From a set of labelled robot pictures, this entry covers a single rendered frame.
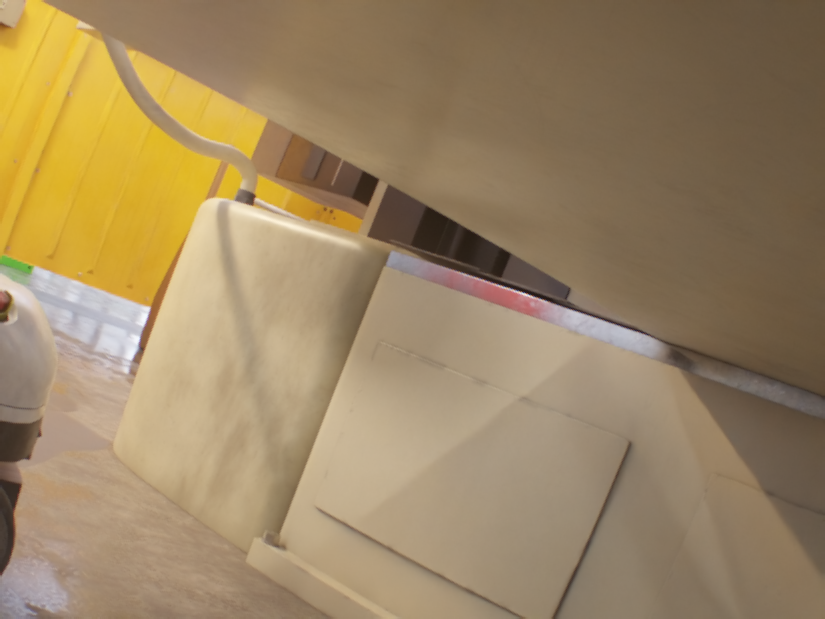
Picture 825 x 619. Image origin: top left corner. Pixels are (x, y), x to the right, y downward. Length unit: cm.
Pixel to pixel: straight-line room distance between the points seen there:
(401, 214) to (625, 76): 226
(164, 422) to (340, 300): 49
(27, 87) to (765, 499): 344
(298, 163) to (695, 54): 265
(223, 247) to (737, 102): 178
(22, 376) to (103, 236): 351
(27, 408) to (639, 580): 86
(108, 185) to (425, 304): 291
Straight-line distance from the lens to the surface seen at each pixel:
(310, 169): 293
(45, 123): 427
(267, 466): 190
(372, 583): 172
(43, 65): 426
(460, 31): 44
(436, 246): 268
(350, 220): 522
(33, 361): 106
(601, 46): 39
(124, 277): 467
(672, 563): 146
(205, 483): 201
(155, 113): 214
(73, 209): 445
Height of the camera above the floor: 48
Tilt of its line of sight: 2 degrees up
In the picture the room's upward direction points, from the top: 22 degrees clockwise
